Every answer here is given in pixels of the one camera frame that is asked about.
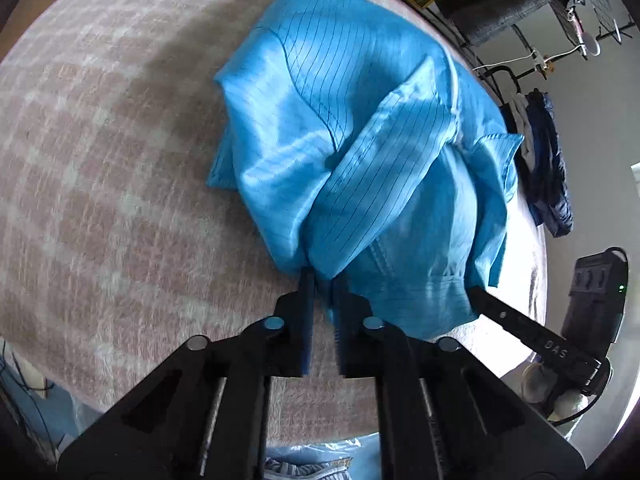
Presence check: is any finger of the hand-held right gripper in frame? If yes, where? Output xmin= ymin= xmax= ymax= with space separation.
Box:
xmin=467 ymin=286 xmax=603 ymax=386

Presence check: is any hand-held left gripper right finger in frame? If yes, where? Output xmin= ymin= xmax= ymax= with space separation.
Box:
xmin=332 ymin=277 xmax=586 ymax=480

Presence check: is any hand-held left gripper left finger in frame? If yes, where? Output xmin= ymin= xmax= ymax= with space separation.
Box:
xmin=57 ymin=266 xmax=317 ymax=480

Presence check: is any light blue striped jacket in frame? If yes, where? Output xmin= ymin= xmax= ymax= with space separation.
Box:
xmin=206 ymin=0 xmax=525 ymax=340

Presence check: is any black metal clothes rack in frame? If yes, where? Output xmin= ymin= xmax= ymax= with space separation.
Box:
xmin=415 ymin=0 xmax=636 ymax=106

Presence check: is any dark blue folded garment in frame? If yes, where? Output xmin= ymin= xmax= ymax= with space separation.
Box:
xmin=527 ymin=105 xmax=545 ymax=226

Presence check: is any light blue plastic sheet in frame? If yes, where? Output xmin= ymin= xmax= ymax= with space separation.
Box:
xmin=265 ymin=435 xmax=388 ymax=480

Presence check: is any navy puffer jacket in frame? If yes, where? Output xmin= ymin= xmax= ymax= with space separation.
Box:
xmin=522 ymin=89 xmax=575 ymax=238

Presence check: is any grey striped cloth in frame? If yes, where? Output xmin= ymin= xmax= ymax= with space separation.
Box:
xmin=265 ymin=457 xmax=351 ymax=480

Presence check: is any beige checkered blanket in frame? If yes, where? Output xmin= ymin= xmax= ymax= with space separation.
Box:
xmin=0 ymin=0 xmax=548 ymax=448

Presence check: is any grey plaid coat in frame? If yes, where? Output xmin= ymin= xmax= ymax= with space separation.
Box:
xmin=442 ymin=0 xmax=608 ymax=47

